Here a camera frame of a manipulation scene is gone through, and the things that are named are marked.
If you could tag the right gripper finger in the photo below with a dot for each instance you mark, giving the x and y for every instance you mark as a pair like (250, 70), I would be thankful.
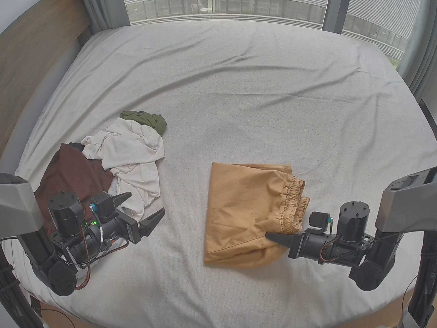
(280, 239)

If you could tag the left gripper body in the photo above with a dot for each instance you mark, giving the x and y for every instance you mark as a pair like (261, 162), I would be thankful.
(117, 231)

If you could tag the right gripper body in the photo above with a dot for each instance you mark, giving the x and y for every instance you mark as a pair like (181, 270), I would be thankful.
(310, 248)

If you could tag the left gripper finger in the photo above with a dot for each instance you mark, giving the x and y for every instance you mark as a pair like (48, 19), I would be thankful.
(150, 222)
(123, 202)

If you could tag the tan shorts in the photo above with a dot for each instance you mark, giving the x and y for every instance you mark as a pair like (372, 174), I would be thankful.
(239, 210)

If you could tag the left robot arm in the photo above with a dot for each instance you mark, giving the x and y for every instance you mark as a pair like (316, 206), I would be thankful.
(24, 203)

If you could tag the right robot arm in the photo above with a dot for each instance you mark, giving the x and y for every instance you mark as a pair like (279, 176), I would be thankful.
(403, 200)

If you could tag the bed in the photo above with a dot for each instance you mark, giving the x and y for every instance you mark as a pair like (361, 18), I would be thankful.
(239, 97)

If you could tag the brown garment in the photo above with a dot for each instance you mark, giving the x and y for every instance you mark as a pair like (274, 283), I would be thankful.
(75, 173)

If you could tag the black garment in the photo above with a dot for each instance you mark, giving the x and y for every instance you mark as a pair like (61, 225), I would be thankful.
(75, 147)

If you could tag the green garment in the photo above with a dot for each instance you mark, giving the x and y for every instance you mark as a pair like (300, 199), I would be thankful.
(150, 120)

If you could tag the grey-green curtain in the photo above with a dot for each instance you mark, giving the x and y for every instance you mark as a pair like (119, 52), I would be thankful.
(423, 29)
(102, 2)

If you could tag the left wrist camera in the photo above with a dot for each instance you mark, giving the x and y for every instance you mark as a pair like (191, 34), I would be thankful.
(104, 205)

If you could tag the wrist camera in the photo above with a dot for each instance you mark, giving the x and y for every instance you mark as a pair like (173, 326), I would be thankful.
(319, 220)
(104, 205)

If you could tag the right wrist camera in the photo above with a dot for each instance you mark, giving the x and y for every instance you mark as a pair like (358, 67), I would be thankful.
(319, 220)

